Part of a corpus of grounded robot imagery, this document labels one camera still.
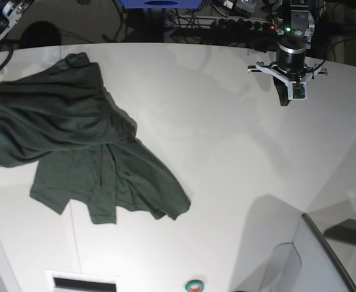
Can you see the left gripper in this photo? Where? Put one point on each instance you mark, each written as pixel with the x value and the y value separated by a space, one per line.
pixel 290 57

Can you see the dark green t-shirt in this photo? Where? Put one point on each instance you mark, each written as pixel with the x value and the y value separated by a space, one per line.
pixel 86 149

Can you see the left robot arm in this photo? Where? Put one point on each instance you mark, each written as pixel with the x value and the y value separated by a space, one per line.
pixel 295 26

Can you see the black power strip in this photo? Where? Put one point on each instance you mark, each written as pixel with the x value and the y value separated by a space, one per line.
pixel 244 24

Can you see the blue box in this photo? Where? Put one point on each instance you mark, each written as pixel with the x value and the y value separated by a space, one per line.
pixel 144 4

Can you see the red green emergency button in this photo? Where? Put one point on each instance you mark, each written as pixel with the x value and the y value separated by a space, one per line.
pixel 195 285

